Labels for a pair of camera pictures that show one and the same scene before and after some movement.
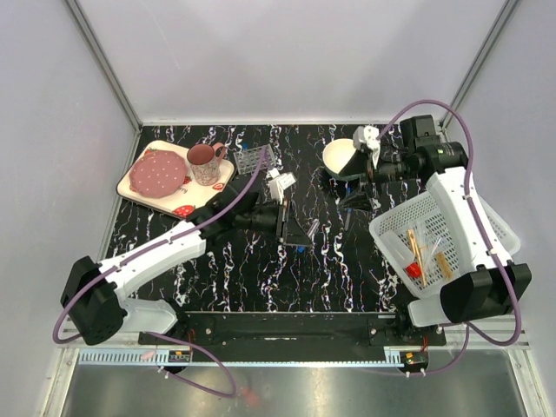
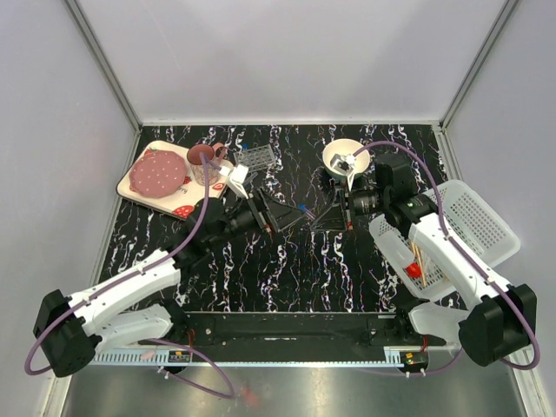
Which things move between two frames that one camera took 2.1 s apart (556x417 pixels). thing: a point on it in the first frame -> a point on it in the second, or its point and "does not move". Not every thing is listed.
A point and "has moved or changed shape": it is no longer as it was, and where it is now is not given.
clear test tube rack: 247,160 does not move
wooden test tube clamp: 417,252 does not move
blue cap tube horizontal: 315,224 has moved or changed shape
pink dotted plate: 158,174 does not move
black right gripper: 361,162 -> 339,215
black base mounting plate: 299,329 does not move
